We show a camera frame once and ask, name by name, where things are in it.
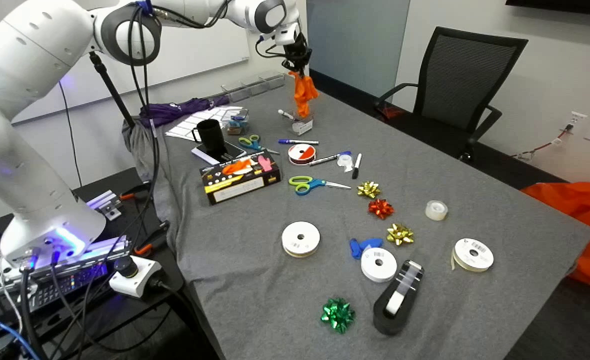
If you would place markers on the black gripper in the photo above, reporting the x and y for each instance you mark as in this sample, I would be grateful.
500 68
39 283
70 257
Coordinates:
297 55

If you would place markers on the orange ribbon bundle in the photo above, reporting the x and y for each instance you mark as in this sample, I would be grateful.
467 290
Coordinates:
304 92

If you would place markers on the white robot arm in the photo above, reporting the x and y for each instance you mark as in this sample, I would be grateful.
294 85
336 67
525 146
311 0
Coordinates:
40 46

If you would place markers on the clear stationery holder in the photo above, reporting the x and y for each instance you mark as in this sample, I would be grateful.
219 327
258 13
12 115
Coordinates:
301 126

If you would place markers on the clear holder with blue tape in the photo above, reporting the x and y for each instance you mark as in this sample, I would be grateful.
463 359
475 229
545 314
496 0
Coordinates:
236 125

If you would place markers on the white marker blue cap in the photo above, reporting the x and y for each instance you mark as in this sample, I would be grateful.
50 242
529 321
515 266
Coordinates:
330 158

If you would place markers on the black cup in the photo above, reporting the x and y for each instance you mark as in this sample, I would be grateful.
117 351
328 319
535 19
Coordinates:
209 135

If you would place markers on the black marker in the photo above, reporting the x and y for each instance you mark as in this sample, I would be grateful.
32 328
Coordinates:
356 167

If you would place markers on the black and yellow box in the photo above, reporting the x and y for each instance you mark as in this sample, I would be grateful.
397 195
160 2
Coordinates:
238 177

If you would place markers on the red ribbon spool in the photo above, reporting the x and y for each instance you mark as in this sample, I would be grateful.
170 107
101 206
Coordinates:
301 152

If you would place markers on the whiteboard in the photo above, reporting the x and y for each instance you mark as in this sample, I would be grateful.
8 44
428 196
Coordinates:
182 55

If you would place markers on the white tablet with black screen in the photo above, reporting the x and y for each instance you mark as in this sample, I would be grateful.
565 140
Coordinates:
216 156

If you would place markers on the gold gift bow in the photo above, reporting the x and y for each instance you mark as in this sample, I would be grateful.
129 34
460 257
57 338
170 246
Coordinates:
368 189
401 235

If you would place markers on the purple cloth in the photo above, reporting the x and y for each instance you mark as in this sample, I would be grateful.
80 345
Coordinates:
159 115

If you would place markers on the black mesh office chair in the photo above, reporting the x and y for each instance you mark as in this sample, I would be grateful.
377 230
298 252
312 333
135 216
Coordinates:
458 77

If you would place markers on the grey table cloth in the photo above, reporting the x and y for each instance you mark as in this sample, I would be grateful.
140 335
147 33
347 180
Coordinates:
263 304

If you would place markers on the red gift bow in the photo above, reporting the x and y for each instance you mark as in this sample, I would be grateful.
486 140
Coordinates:
380 209

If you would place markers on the white ribbon spool left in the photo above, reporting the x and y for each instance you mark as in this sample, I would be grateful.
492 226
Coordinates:
301 239

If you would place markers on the white ribbon spool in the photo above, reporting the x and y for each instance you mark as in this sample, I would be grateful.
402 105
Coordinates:
301 239
473 255
378 264

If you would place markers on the blue gift bow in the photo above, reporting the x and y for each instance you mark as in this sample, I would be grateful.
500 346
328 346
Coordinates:
361 246

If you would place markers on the clear tape roll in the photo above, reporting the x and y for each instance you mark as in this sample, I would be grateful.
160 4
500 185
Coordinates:
437 211

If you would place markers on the white ribbon spool middle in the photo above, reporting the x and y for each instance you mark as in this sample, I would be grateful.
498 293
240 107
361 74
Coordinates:
378 264

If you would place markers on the green gift bow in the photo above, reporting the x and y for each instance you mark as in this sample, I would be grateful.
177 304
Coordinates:
336 314

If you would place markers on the white ribbon spool right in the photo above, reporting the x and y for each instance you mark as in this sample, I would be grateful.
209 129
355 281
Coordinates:
473 255

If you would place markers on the black tape dispenser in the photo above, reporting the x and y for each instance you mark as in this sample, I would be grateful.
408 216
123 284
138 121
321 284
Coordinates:
392 306

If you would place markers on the white controller device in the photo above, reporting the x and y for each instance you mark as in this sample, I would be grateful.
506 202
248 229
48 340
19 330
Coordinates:
130 274

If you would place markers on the blue green handled scissors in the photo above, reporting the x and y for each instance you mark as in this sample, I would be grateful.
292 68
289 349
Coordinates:
304 185

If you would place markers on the camera tripod stand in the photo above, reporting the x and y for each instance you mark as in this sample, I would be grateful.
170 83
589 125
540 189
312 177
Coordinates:
115 95

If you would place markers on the wall television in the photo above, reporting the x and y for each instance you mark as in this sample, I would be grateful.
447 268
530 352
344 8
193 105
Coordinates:
578 6

